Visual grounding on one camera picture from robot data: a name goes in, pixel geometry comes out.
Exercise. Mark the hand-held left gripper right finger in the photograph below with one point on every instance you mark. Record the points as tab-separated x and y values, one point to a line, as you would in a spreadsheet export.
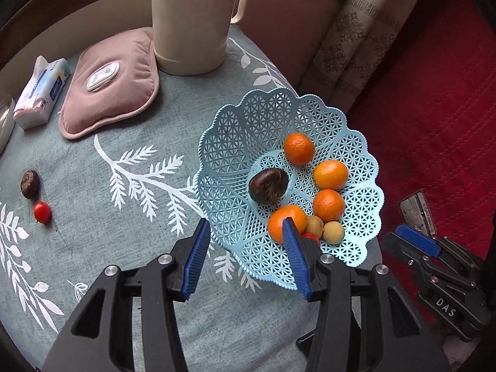
296	255

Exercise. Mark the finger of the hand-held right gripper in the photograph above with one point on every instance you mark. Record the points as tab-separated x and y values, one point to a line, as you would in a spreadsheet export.
401	250
418	240

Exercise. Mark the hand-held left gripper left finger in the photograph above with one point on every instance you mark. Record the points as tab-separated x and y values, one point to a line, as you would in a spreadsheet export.
197	255

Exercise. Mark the red cherry tomato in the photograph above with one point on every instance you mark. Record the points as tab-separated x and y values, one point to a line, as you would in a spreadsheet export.
42	212
311	237

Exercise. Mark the small yellow longan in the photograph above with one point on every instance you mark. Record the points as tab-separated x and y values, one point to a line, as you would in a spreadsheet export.
333	233
314	225

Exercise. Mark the orange mandarin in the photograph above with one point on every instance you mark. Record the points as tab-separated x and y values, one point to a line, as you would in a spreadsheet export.
328	205
281	221
330	175
299	148

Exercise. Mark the dark brown water chestnut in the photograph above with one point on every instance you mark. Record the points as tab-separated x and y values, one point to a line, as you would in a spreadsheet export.
267	186
30	183

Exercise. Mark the light blue lattice basket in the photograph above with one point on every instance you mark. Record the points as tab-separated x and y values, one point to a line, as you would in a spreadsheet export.
240	131

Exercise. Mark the small grey metal object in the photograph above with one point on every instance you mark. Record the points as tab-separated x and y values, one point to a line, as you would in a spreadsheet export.
417	213

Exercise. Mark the grey leaf-print tablecloth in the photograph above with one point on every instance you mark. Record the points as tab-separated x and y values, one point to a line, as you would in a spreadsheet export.
116	240

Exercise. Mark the red quilted blanket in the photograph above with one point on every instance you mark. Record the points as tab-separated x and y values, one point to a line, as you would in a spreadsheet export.
426	124

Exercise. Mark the pink hot water bag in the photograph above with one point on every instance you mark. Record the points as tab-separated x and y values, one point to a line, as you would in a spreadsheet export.
116	97

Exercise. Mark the beige patterned curtain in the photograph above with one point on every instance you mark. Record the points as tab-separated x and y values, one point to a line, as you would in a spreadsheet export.
348	38

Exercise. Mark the white tissue pack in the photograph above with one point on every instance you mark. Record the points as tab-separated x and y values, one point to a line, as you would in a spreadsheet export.
38	93

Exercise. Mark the brown sofa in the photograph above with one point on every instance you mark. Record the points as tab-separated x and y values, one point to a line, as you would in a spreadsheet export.
279	27

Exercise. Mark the clear glass cup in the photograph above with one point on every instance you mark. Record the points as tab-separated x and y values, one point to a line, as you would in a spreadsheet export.
4	124

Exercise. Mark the cream thermos jug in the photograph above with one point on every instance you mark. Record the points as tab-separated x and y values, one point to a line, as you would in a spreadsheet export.
190	19

